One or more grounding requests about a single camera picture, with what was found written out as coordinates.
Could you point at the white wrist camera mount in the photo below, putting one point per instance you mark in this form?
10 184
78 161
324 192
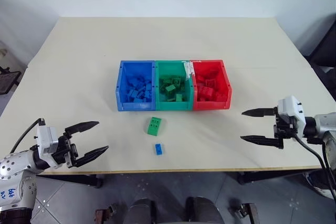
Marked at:
46 140
292 108

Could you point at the red plastic bin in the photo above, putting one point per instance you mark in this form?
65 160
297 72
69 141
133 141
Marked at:
227 87

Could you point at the large green building block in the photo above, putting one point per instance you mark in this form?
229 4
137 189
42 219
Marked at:
155 126

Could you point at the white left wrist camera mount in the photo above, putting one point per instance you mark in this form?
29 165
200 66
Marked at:
46 140

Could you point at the blue plastic bin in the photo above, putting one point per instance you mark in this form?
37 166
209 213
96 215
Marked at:
122 87

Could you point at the green plastic bin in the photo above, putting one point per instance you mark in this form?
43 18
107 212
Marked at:
160 104

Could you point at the black table leg frame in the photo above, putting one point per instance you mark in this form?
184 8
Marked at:
270 176

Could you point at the brown metal foot bracket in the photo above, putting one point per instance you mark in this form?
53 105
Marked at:
246 212
105 213

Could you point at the red building block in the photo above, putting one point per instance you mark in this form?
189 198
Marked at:
210 82
206 91
200 78

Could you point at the small blue building block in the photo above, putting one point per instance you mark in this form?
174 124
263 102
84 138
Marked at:
158 148

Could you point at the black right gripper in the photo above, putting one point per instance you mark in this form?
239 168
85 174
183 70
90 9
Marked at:
284 127

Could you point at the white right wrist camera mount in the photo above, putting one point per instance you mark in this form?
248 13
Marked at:
292 108

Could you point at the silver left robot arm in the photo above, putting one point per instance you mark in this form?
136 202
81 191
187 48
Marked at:
15 179

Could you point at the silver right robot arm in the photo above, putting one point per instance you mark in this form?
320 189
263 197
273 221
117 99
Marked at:
324 127

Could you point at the white round base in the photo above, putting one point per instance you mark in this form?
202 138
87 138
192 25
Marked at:
319 183

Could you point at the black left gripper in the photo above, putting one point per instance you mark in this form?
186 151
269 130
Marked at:
65 150

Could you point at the dark rounded shape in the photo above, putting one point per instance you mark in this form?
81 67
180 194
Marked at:
203 211
140 212

